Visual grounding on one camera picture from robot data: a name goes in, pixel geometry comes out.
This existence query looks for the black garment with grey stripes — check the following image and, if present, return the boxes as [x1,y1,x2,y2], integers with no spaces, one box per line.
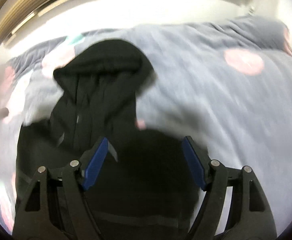
[16,40,198,239]

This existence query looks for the grey blanket with pink hearts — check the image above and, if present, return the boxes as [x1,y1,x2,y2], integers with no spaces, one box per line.
[0,16,292,233]

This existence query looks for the wooden headboard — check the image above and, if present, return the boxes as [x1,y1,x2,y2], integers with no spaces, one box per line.
[0,0,254,47]

